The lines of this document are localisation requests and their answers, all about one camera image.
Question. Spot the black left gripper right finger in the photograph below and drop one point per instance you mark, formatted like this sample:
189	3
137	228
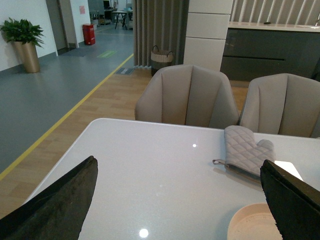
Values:
294	204

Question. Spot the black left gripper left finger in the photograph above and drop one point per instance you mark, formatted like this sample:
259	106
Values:
59	211

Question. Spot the pink round plate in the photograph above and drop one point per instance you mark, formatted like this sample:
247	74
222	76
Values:
253	222

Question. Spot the grey quilted oven mitt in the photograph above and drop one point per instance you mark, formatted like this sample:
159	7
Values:
243	154

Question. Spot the beige chair on right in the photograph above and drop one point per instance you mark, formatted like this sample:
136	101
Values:
282	104

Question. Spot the beige chair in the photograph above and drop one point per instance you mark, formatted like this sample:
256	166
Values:
282	104
188	95

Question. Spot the beige chair on left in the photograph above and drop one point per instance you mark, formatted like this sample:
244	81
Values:
188	95

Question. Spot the gold plant pot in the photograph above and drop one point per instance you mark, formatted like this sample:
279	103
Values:
28	55

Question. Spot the dark grey kitchen counter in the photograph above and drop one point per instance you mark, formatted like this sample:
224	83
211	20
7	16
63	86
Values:
255	50

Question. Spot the green potted plant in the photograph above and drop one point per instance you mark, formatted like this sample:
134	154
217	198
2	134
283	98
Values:
22	31

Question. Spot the red cabinet box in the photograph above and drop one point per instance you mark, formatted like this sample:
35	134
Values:
88	34

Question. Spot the white pillar cabinet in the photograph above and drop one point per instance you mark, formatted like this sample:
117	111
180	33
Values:
206	32

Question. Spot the background work table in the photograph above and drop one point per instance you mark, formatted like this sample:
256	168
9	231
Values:
125	16

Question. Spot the grey pleated curtain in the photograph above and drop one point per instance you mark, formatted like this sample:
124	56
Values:
161	23

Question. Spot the woven basket with handles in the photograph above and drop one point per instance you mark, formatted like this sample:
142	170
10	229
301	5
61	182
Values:
160	59

